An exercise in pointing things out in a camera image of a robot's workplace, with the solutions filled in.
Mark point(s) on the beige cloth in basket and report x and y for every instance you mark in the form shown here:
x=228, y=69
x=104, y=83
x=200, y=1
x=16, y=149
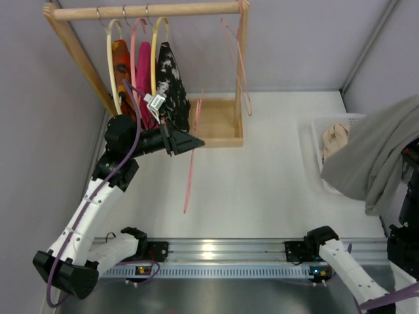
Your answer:
x=334, y=138

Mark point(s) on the white plastic basket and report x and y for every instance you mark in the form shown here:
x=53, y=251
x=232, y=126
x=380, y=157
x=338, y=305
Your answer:
x=311, y=144

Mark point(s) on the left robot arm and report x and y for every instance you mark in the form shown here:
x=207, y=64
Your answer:
x=70, y=264

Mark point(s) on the orange patterned garment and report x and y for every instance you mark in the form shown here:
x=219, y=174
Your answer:
x=122, y=70

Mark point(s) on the grey trousers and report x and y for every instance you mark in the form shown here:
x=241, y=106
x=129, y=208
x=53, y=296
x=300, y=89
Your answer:
x=370, y=166

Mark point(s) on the magenta garment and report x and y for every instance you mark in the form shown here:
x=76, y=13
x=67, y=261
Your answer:
x=143, y=73

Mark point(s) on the pink wire hanger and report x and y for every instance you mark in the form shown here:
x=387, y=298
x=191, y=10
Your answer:
x=191, y=167
x=236, y=41

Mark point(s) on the wooden clothes rack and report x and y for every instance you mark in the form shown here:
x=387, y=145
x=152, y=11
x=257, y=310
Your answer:
x=220, y=122

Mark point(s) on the black and white garment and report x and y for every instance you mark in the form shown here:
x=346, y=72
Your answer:
x=168, y=82

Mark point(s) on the yellow plastic hanger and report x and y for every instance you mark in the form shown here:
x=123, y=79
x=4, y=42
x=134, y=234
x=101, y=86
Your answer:
x=161, y=20

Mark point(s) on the pink plastic hanger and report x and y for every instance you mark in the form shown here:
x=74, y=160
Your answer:
x=143, y=24

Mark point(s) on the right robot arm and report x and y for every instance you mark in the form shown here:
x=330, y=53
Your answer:
x=402, y=253

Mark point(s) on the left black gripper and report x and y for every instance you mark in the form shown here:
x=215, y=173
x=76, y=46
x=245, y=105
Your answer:
x=167, y=139

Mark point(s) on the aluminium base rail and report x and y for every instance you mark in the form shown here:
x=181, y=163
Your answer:
x=218, y=258

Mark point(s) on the cream plastic hanger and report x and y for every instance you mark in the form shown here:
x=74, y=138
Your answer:
x=109, y=32

